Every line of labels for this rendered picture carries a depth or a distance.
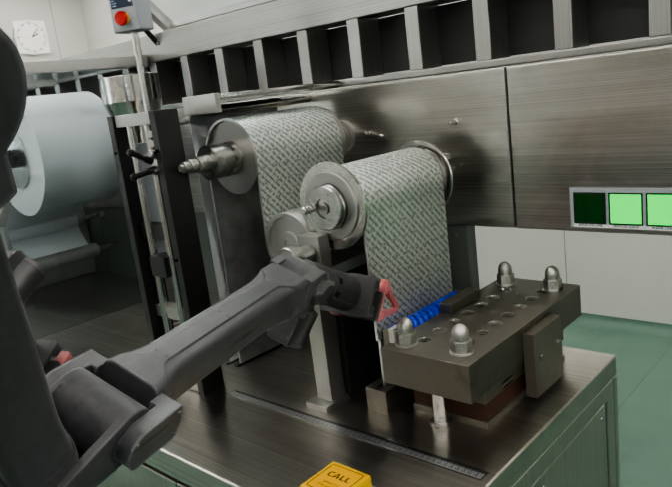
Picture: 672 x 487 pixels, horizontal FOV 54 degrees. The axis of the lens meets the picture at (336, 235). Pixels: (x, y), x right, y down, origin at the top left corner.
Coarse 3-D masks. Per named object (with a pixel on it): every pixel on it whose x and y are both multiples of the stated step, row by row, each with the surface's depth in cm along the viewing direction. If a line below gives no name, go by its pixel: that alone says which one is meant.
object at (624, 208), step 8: (616, 200) 111; (624, 200) 110; (632, 200) 109; (640, 200) 108; (616, 208) 111; (624, 208) 110; (632, 208) 109; (640, 208) 108; (616, 216) 111; (624, 216) 110; (632, 216) 109; (640, 216) 109
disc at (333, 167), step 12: (312, 168) 110; (324, 168) 109; (336, 168) 107; (348, 180) 106; (300, 192) 114; (360, 192) 105; (300, 204) 114; (360, 204) 105; (360, 216) 106; (312, 228) 114; (336, 228) 110; (360, 228) 107; (336, 240) 111; (348, 240) 109
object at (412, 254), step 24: (432, 216) 121; (384, 240) 110; (408, 240) 116; (432, 240) 121; (384, 264) 111; (408, 264) 116; (432, 264) 121; (408, 288) 116; (432, 288) 122; (408, 312) 117
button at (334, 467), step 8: (336, 464) 93; (320, 472) 92; (328, 472) 91; (336, 472) 91; (344, 472) 91; (352, 472) 91; (360, 472) 91; (312, 480) 90; (320, 480) 90; (328, 480) 90; (336, 480) 89; (344, 480) 89; (352, 480) 89; (360, 480) 89; (368, 480) 89
